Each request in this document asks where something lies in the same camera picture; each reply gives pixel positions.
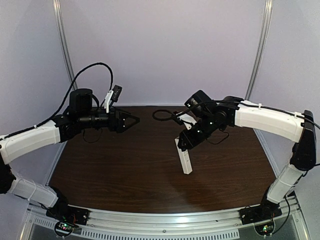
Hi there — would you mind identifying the white remote control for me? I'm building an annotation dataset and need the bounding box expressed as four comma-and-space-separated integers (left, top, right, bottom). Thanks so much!
174, 137, 193, 175

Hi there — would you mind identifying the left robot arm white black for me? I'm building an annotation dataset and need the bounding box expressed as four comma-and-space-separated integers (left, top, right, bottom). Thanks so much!
0, 85, 140, 208

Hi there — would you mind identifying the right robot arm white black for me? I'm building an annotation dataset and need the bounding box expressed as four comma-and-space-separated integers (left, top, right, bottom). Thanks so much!
175, 90, 317, 209

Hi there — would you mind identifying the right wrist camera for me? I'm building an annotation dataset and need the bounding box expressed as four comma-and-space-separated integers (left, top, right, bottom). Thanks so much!
173, 113, 197, 130

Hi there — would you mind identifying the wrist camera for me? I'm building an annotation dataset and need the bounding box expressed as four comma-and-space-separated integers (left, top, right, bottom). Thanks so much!
173, 113, 197, 130
102, 85, 123, 113

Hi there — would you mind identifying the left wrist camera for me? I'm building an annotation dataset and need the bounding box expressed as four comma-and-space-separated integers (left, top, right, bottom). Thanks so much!
102, 85, 123, 113

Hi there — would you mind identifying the right black braided cable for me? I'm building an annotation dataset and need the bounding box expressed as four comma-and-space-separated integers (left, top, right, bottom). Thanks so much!
152, 99, 320, 131

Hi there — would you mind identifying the black braided cable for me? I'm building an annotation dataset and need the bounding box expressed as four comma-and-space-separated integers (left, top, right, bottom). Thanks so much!
152, 99, 320, 131
0, 61, 115, 141

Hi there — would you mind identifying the left black braided cable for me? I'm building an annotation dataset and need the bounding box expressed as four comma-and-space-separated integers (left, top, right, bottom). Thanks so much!
0, 61, 115, 141

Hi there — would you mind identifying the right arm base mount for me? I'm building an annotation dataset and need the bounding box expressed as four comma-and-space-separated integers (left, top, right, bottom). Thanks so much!
239, 205, 282, 238

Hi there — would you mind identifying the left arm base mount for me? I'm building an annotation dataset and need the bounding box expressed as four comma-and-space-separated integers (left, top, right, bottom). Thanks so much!
42, 205, 90, 239

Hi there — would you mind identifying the left aluminium frame post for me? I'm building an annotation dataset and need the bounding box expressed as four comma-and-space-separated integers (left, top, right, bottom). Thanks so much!
52, 0, 75, 82

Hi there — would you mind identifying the aluminium frame post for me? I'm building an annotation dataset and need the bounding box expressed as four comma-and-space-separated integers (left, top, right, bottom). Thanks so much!
52, 0, 75, 82
245, 0, 273, 100

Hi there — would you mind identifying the front aluminium rail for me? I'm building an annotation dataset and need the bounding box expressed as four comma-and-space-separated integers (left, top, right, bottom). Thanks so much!
17, 196, 311, 240

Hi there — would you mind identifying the right aluminium frame post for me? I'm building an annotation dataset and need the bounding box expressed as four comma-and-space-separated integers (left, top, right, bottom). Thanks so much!
245, 0, 273, 100

